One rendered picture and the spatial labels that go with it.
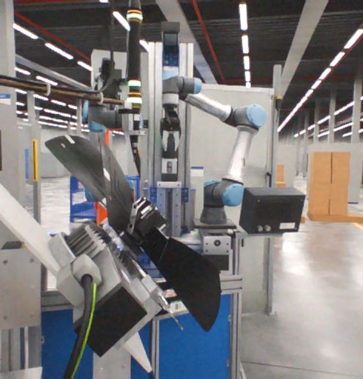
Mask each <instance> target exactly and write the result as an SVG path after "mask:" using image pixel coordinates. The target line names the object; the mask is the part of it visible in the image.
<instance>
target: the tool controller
mask: <svg viewBox="0 0 363 379"><path fill-rule="evenodd" d="M305 196H306V195H305V194H304V193H303V192H300V191H299V190H297V189H296V188H293V187H245V188H244V193H243V199H242V208H241V214H240V219H239V226H240V227H241V228H242V229H243V230H244V231H245V232H247V234H267V233H285V232H298V231H299V226H300V223H301V218H302V211H303V207H304V201H305Z"/></svg>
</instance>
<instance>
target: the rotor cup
mask: <svg viewBox="0 0 363 379"><path fill-rule="evenodd" d="M136 203H137V205H138V209H137V213H136V219H135V223H134V228H133V233H132V234H131V235H129V234H128V233H127V232H125V231H123V230H120V229H116V228H113V227H112V228H113V230H114V231H115V232H116V234H117V235H118V236H119V237H120V238H121V239H122V240H123V242H125V243H126V246H128V247H129V248H130V249H131V250H132V251H133V253H134V254H135V255H136V256H137V257H138V258H140V257H141V256H143V254H144V253H143V252H142V250H141V249H140V246H141V244H142V243H143V242H145V241H146V242H147V241H149V239H150V236H151V234H152V231H153V228H154V226H156V227H158V228H159V229H160V228H161V227H162V226H163V225H164V224H165V227H163V228H162V229H161V231H162V232H163V231H165V230H166V229H167V228H168V227H169V225H168V222H167V220H166V219H165V218H164V216H163V215H162V214H161V213H160V212H159V211H158V209H157V208H156V207H155V206H154V205H153V204H152V203H151V202H150V200H149V199H148V198H146V197H144V196H142V197H140V199H139V200H138V201H137V202H136ZM149 206H150V208H149V210H147V211H145V212H144V213H143V214H142V213H141V212H142V211H143V210H144V209H145V208H146V207H149Z"/></svg>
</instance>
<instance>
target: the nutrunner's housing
mask: <svg viewBox="0 0 363 379"><path fill-rule="evenodd" d="M131 10H136V11H140V12H141V2H140V0H130V1H129V11H131ZM132 109H134V115H133V130H139V124H140V109H141V108H136V107H132ZM130 136H131V137H130V138H131V139H130V142H131V143H138V142H139V141H138V136H139V135H130Z"/></svg>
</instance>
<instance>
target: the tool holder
mask: <svg viewBox="0 0 363 379"><path fill-rule="evenodd" d="M122 103H123V104H122V105H121V106H119V105H118V114H122V130H123V135H128V136H130V135H139V136H145V131H142V130H133V115H134V109H132V102H130V101H123V102H122Z"/></svg>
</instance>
